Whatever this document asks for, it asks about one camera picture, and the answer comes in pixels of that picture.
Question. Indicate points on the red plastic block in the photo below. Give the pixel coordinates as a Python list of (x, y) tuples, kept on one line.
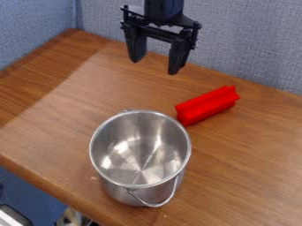
[(207, 105)]

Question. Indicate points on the stainless steel pot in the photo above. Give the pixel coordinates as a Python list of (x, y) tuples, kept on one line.
[(140, 152)]

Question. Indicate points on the grey device under table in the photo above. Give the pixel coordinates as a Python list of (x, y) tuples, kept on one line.
[(13, 218)]

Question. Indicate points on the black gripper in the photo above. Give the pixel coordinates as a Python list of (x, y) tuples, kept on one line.
[(160, 19)]

